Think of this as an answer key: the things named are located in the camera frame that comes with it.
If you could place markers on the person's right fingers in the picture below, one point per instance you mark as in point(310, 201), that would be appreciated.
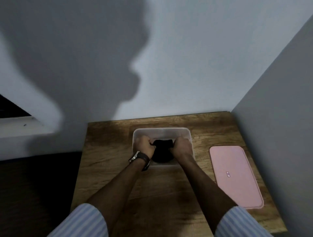
point(176, 145)

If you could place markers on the person's left fingers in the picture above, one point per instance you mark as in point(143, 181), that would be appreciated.
point(148, 142)

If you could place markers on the person's right forearm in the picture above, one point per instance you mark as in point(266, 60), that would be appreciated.
point(205, 185)

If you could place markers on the person's left hand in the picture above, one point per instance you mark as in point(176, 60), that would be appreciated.
point(144, 147)

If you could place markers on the black wristwatch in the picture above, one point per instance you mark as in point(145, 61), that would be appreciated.
point(139, 158)

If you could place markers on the black cloth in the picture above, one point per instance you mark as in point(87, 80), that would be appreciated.
point(162, 151)

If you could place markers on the person's right hand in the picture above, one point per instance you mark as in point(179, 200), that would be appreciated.
point(182, 147)

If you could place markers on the clear plastic container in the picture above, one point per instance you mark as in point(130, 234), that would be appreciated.
point(161, 136)

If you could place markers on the pink container lid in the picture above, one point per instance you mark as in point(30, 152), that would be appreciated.
point(234, 175)

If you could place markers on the striped right shirt sleeve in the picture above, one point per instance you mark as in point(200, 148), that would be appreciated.
point(242, 223)

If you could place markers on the white window sill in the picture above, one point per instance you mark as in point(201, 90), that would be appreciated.
point(22, 124)

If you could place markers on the striped left shirt sleeve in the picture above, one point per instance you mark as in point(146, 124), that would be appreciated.
point(78, 223)

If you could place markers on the striped shirt sleeve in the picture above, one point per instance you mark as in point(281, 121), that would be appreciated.
point(242, 223)
point(78, 223)

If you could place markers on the person's left forearm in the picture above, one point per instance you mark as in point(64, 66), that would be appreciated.
point(115, 185)

